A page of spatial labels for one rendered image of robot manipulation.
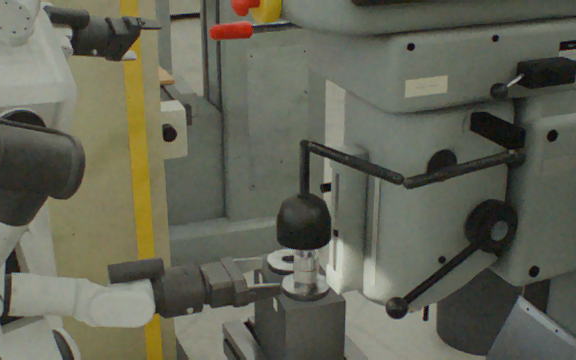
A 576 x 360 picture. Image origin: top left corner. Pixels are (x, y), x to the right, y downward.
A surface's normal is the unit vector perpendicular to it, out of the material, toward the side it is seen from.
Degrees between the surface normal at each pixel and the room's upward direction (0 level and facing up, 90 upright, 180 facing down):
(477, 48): 90
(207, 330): 0
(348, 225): 90
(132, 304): 81
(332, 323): 90
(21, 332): 74
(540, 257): 90
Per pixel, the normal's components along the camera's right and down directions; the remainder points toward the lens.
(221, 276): 0.00, -0.92
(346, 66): -0.92, 0.15
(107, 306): 0.34, 0.22
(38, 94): 0.57, 0.07
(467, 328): -0.56, 0.38
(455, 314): -0.73, 0.32
